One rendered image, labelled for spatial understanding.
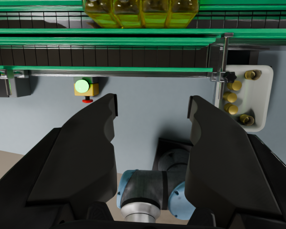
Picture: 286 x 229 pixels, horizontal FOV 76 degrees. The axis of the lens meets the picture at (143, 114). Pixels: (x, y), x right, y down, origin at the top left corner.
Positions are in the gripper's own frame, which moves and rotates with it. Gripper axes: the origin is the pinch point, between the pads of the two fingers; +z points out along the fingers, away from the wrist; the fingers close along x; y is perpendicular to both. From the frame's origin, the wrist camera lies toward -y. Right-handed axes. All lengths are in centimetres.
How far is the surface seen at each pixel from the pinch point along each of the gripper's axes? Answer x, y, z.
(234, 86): 28, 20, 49
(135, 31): -4.8, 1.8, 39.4
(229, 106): 28, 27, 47
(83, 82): -23, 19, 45
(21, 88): -48, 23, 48
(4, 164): -133, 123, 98
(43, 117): -45, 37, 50
